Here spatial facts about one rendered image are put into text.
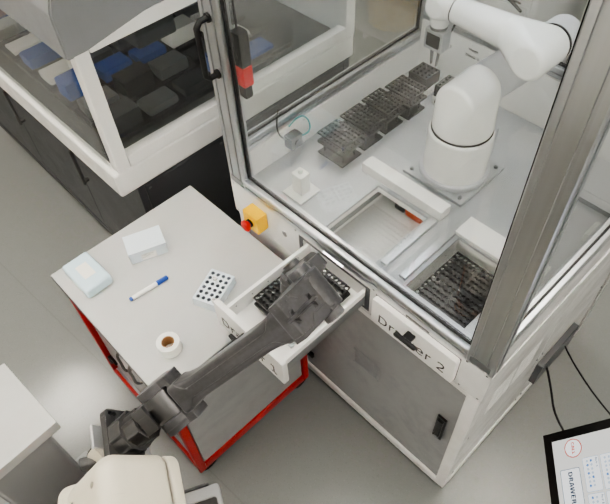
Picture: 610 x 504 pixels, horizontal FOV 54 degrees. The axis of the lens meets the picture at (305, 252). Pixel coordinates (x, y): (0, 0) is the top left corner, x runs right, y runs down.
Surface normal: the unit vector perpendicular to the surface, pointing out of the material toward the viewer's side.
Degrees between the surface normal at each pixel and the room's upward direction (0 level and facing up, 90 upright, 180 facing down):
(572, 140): 90
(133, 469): 42
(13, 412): 0
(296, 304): 35
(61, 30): 90
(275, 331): 63
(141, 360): 0
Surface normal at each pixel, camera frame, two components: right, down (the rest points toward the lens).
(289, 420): -0.04, -0.62
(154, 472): 0.61, -0.64
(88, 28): 0.69, 0.54
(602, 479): -0.79, -0.46
